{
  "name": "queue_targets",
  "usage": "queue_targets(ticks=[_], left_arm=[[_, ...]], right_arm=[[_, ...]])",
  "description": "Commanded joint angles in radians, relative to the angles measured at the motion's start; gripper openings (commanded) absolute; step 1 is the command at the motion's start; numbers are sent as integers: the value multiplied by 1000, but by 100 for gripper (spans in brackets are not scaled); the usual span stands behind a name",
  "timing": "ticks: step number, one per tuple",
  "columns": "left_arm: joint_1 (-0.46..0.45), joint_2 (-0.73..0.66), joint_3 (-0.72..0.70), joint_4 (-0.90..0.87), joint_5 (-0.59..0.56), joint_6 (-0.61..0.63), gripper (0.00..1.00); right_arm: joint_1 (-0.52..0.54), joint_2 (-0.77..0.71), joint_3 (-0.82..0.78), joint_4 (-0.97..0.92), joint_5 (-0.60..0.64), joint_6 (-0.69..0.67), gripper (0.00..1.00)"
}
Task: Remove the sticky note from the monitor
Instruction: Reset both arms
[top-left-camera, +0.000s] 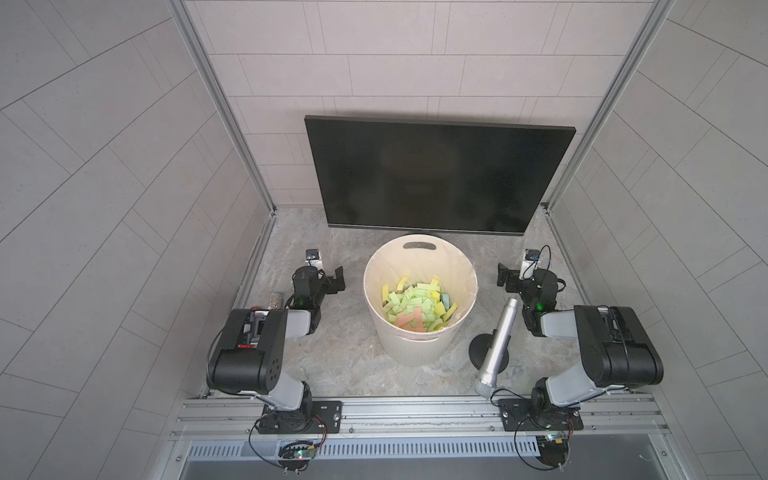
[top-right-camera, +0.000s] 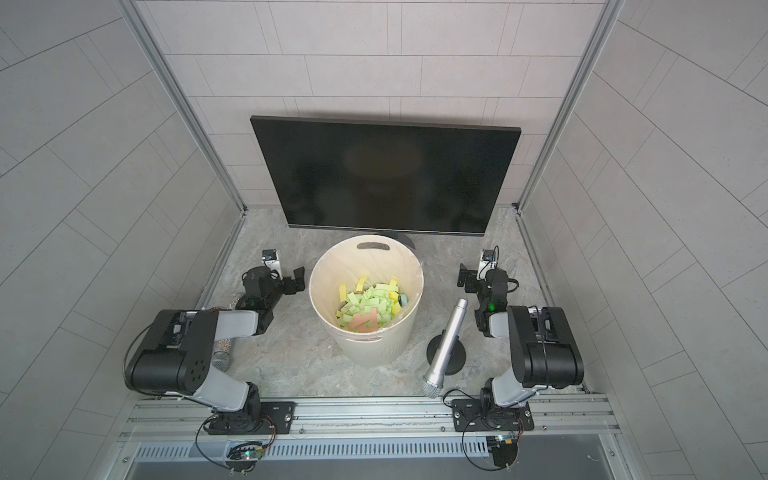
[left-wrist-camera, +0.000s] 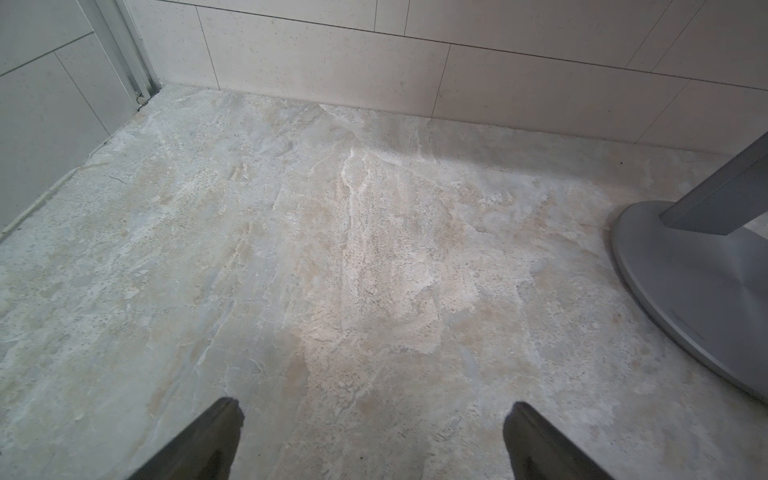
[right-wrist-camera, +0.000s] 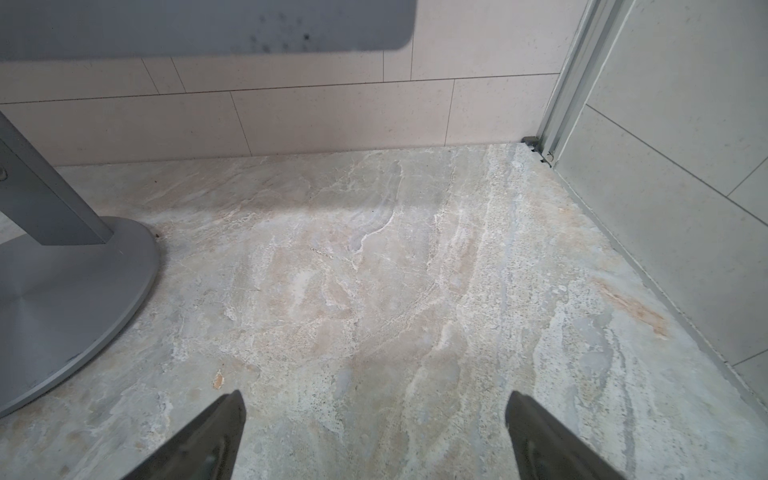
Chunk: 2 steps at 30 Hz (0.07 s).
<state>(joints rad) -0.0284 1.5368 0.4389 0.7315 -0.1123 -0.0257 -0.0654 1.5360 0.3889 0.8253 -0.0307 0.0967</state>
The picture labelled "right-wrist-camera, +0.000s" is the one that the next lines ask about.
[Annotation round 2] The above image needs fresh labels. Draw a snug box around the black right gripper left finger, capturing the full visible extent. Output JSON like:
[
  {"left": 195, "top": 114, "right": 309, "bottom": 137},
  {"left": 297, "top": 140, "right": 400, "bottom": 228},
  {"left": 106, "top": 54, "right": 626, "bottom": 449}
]
[{"left": 125, "top": 390, "right": 246, "bottom": 479}]

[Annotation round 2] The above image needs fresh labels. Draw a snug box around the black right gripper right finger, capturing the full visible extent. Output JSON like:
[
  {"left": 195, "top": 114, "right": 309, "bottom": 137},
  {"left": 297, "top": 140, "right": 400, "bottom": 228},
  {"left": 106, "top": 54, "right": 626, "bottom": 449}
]
[{"left": 505, "top": 391, "right": 624, "bottom": 480}]

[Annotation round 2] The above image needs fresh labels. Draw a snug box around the black flat monitor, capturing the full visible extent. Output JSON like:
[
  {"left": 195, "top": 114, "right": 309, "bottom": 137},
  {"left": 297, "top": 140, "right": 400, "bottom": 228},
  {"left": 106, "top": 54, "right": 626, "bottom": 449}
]
[{"left": 1, "top": 0, "right": 417, "bottom": 61}]

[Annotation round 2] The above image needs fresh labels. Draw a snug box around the aluminium corner post right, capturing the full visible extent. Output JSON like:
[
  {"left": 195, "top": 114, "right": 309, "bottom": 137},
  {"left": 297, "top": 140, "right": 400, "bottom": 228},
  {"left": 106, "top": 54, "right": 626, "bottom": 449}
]
[{"left": 522, "top": 0, "right": 634, "bottom": 167}]

